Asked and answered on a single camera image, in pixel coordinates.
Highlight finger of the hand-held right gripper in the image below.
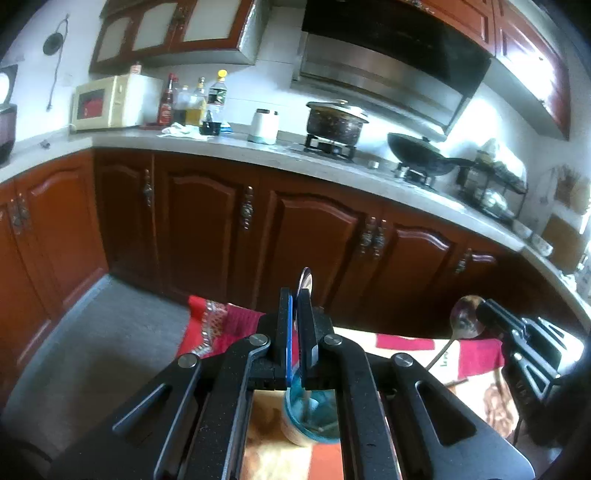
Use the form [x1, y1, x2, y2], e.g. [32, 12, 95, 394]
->
[475, 307, 533, 403]
[482, 299, 570, 366]

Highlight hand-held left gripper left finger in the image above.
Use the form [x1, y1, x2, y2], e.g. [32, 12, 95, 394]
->
[46, 286, 298, 480]

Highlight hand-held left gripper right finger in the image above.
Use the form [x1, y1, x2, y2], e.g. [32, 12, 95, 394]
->
[295, 290, 536, 480]

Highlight large metal spoon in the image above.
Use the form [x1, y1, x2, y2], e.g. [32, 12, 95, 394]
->
[424, 295, 486, 371]

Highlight small metal spoon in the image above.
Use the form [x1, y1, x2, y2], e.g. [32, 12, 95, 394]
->
[298, 266, 316, 308]

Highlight blue glass cup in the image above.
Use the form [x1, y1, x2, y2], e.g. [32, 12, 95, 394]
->
[281, 388, 342, 446]

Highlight brown wooden cabinet door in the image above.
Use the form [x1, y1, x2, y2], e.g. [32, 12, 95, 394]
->
[154, 157, 259, 305]
[374, 210, 467, 333]
[429, 240, 527, 319]
[16, 154, 109, 315]
[0, 185, 51, 384]
[256, 182, 382, 324]
[95, 152, 155, 282]

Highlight printed patchwork blanket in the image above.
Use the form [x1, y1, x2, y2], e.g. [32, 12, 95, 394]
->
[240, 325, 525, 480]

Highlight red sequined cloth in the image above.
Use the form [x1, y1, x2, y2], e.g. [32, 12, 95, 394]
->
[175, 295, 266, 358]

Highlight wooden cutting board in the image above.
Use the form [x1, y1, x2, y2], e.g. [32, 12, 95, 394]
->
[540, 215, 585, 273]

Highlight black wok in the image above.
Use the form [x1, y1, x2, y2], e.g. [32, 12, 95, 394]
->
[387, 132, 476, 177]

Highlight gas stove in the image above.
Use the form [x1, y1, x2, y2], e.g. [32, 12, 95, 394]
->
[288, 136, 441, 192]

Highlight dark wooden kitchen cabinets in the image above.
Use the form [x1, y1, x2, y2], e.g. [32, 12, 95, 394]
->
[0, 124, 591, 324]

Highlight white electric kettle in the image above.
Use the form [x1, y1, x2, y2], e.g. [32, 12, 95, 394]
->
[248, 108, 280, 145]

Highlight dark cooking pot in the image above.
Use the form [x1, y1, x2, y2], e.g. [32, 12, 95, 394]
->
[305, 99, 370, 146]

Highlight white crumpled cloth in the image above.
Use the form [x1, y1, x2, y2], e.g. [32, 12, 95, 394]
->
[157, 122, 204, 138]

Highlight yellow capped bottle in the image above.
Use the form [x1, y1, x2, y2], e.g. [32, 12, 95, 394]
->
[207, 69, 229, 127]

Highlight yellow cooking oil bottle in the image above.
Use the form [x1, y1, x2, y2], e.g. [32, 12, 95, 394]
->
[187, 77, 208, 126]

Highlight dark soy sauce bottle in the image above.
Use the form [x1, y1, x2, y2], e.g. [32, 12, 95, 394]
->
[175, 85, 191, 125]

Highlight steel range hood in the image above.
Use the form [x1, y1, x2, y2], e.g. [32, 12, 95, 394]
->
[291, 0, 492, 134]

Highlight cream microwave oven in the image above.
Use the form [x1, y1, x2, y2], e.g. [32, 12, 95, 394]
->
[70, 75, 163, 133]

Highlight wooden upper cabinet glass doors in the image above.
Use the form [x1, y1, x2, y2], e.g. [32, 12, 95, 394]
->
[90, 0, 271, 75]

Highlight dark rice cooker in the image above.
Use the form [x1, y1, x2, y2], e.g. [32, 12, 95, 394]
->
[0, 65, 19, 164]

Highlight black wire dish rack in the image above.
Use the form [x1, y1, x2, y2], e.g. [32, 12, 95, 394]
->
[457, 138, 529, 222]

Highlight wall chopstick holder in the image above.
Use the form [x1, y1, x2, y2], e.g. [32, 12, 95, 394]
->
[551, 166, 591, 215]

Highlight hanging black cable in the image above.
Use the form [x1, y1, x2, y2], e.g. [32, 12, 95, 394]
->
[46, 14, 70, 112]

